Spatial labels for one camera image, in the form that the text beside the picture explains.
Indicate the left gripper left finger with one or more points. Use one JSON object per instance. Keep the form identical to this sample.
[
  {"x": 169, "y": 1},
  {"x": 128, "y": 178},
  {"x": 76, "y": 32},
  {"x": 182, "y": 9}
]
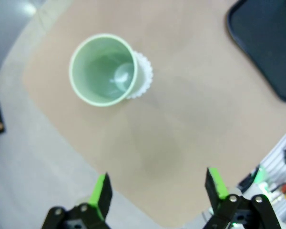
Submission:
[{"x": 102, "y": 200}]

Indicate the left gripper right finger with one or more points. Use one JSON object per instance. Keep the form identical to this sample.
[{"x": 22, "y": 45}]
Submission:
[{"x": 217, "y": 189}]

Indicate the pale green cup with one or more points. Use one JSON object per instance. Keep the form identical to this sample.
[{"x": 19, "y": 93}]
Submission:
[{"x": 100, "y": 71}]

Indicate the white scalloped coaster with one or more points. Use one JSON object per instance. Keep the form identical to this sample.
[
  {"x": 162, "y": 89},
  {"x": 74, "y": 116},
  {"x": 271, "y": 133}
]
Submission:
[{"x": 148, "y": 71}]

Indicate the dark plastic tray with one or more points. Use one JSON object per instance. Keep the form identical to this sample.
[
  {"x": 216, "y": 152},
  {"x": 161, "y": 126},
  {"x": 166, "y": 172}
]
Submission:
[{"x": 264, "y": 35}]

